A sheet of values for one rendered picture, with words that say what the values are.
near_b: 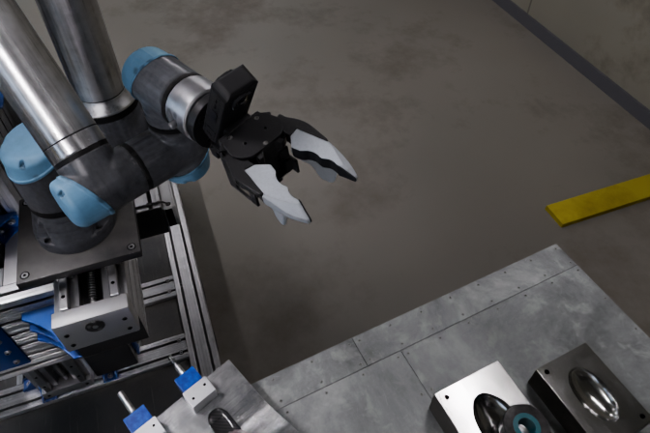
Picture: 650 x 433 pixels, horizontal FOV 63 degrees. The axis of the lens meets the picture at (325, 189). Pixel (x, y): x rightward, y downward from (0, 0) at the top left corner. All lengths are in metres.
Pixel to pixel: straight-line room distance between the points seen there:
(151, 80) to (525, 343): 0.93
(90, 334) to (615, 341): 1.08
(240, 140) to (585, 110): 2.87
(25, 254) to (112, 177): 0.45
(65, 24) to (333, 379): 0.81
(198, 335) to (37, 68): 1.29
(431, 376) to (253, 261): 1.28
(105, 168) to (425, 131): 2.32
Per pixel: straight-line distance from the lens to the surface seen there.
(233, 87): 0.55
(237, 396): 1.09
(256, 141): 0.59
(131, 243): 1.09
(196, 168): 0.80
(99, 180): 0.74
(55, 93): 0.75
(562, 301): 1.35
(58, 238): 1.10
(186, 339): 1.89
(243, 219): 2.44
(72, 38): 0.93
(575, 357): 1.21
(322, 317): 2.13
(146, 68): 0.73
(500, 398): 1.11
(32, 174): 1.00
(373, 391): 1.14
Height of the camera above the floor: 1.85
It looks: 47 degrees down
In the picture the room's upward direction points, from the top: straight up
